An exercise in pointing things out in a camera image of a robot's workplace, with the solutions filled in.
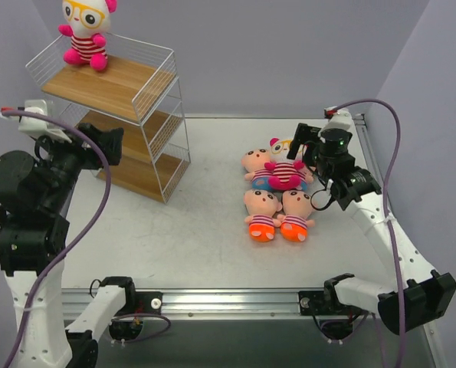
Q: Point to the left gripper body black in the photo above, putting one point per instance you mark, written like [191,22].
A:
[98,144]

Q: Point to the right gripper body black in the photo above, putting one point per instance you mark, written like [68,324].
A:
[310,146]

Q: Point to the boy plush orange shorts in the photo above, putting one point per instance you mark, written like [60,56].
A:
[295,220]
[262,206]

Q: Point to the white panda plush yellow glasses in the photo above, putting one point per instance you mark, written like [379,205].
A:
[87,23]

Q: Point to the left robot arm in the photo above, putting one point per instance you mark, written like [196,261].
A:
[33,190]

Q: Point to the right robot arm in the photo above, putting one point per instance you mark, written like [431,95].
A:
[417,293]

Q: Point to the boy plush blue shorts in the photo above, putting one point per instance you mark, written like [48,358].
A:
[254,163]
[308,180]

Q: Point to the aluminium table edge rail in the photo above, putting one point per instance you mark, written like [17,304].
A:
[378,172]

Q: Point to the white wire wooden shelf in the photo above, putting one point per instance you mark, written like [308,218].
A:
[138,92]

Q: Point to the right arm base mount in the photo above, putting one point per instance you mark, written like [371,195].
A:
[324,302]

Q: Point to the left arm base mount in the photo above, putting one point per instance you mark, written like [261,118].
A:
[149,301]

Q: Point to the front aluminium rail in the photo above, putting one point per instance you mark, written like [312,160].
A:
[232,304]

